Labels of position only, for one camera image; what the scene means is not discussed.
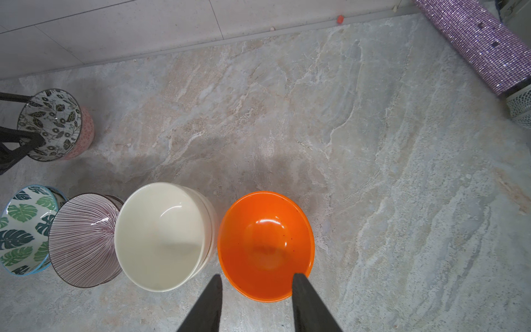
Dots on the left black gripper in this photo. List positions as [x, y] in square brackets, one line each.
[27, 140]

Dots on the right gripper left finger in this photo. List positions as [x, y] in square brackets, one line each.
[205, 315]

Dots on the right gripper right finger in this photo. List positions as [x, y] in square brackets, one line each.
[309, 311]

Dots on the black floral bowl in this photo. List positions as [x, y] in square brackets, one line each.
[67, 128]

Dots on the green leaf bowl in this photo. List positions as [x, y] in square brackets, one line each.
[25, 225]

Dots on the orange bowl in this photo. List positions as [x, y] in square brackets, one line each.
[264, 240]

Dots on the cream bowl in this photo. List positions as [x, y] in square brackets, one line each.
[165, 235]

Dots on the purple striped bowl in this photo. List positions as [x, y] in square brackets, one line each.
[81, 240]

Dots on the black perforated music stand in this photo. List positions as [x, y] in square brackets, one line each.
[15, 98]

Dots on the purple glitter tube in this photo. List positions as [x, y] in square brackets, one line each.
[499, 57]

